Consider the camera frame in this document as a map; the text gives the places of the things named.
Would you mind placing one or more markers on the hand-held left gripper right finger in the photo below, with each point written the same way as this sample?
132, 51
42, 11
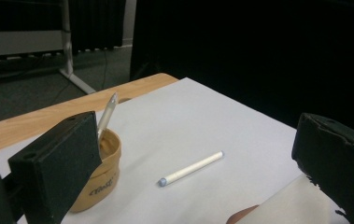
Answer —
333, 168

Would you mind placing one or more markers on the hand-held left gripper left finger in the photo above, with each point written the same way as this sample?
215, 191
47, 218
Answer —
56, 168

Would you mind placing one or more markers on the tan round pen holder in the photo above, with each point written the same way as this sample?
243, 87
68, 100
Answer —
106, 183

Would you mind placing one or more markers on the clear plastic pen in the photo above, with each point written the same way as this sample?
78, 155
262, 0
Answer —
107, 113

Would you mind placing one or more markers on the white pen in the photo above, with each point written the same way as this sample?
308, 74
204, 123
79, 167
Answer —
190, 169

